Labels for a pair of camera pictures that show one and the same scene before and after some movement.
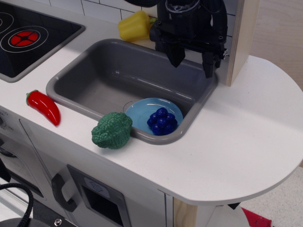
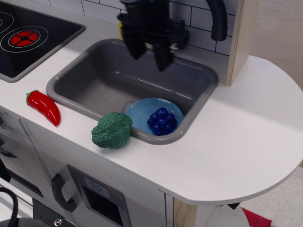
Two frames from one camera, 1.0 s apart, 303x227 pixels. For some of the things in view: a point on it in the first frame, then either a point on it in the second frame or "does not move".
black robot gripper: [200, 25] to [150, 20]
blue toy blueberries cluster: [162, 122] does not move
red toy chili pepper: [41, 103] does not move
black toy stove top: [29, 39] does not move
